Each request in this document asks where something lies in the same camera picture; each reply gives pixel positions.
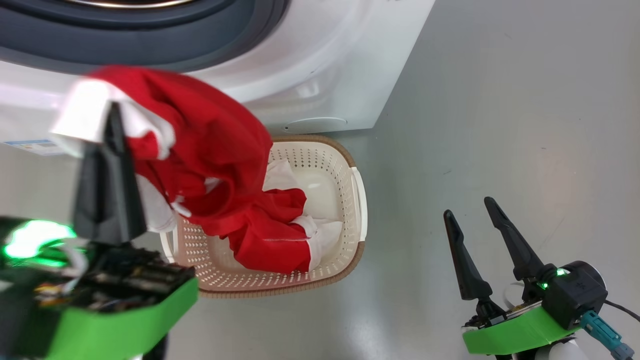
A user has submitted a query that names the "cream laundry basket brown rim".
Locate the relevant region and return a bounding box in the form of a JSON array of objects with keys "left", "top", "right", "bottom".
[{"left": 160, "top": 134, "right": 368, "bottom": 299}]

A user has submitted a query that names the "grey rubber door gasket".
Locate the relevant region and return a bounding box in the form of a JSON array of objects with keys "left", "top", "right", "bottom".
[{"left": 0, "top": 0, "right": 291, "bottom": 73}]

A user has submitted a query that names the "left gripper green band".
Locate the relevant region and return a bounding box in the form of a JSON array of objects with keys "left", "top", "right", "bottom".
[{"left": 0, "top": 102, "right": 200, "bottom": 360}]

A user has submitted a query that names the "red and white garment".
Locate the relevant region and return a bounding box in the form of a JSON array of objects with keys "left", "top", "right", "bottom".
[{"left": 50, "top": 65, "right": 345, "bottom": 275}]

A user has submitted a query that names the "blue energy label sticker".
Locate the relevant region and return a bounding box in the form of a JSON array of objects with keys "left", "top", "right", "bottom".
[{"left": 2, "top": 139, "right": 63, "bottom": 156}]

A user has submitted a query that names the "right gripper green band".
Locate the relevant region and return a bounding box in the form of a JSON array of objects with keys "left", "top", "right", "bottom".
[{"left": 443, "top": 196, "right": 581, "bottom": 357}]

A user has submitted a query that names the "white front-load washing machine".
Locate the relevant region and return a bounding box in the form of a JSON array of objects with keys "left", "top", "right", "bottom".
[{"left": 0, "top": 0, "right": 437, "bottom": 156}]

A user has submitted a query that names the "round white filter cover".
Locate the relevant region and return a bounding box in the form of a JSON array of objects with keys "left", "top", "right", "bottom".
[{"left": 284, "top": 117, "right": 347, "bottom": 133}]

